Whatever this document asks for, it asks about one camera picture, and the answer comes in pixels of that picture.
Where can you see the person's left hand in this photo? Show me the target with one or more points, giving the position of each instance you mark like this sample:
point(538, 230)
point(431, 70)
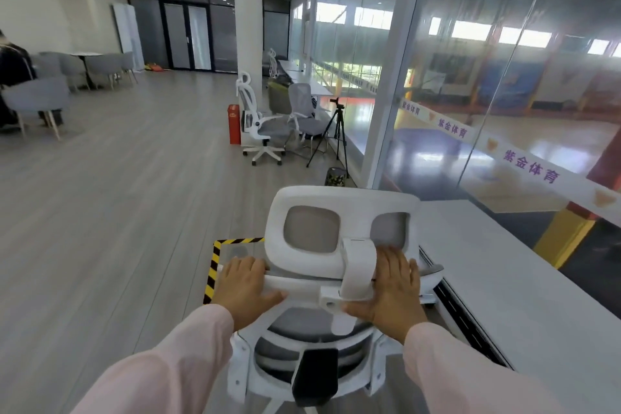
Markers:
point(240, 290)

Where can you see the person's right hand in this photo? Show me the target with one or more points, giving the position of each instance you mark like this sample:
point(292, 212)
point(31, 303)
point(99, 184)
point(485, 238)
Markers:
point(398, 297)

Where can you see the person's left thumb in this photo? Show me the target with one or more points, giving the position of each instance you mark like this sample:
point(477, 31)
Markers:
point(271, 301)

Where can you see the person's right thumb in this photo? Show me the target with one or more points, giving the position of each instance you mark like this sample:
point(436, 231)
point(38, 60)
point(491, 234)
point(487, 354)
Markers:
point(360, 310)

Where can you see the white office chair grey mesh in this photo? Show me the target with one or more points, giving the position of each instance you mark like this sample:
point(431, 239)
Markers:
point(301, 196)

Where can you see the person's right forearm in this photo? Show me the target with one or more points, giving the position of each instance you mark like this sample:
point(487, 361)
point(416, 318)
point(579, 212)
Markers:
point(465, 375)

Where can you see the person's left forearm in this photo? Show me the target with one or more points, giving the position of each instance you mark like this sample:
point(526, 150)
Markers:
point(165, 365)

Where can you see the yellow black hazard tape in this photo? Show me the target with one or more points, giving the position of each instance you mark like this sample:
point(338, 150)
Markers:
point(213, 265)

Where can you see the black waste basket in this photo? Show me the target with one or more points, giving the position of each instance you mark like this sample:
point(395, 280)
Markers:
point(335, 177)

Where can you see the long white desk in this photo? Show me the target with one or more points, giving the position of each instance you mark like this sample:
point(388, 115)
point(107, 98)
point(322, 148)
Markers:
point(524, 312)
point(310, 81)

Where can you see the white office chair with headrest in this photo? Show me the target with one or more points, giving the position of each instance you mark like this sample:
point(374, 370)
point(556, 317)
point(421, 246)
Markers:
point(264, 130)
point(273, 62)

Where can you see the red fire extinguisher box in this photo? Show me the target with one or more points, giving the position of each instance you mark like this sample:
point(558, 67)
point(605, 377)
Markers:
point(234, 125)

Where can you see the green chair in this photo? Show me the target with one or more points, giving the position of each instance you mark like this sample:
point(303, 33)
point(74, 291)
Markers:
point(278, 98)

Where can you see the white printed banner strip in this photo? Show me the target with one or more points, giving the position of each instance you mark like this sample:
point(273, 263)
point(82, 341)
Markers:
point(514, 159)

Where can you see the red and yellow pillar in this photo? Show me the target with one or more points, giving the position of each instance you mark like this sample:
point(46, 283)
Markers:
point(567, 234)

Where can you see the orange item on floor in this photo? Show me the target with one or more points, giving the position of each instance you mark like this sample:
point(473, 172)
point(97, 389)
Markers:
point(154, 68)

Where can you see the grey shell chair wooden legs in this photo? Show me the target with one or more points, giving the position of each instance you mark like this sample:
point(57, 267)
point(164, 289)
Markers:
point(46, 64)
point(72, 68)
point(104, 67)
point(36, 98)
point(128, 63)

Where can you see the black framed glass double door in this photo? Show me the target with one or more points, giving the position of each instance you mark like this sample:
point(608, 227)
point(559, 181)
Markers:
point(187, 35)

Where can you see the white leaning board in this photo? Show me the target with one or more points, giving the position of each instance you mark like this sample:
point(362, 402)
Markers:
point(128, 35)

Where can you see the round white table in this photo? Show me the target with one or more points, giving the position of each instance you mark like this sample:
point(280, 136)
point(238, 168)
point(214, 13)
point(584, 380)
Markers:
point(86, 55)

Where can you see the black hanging garment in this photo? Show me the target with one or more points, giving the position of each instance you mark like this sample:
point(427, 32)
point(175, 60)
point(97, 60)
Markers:
point(13, 69)

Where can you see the black tripod with camera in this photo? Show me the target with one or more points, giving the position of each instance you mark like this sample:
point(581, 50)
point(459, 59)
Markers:
point(335, 130)

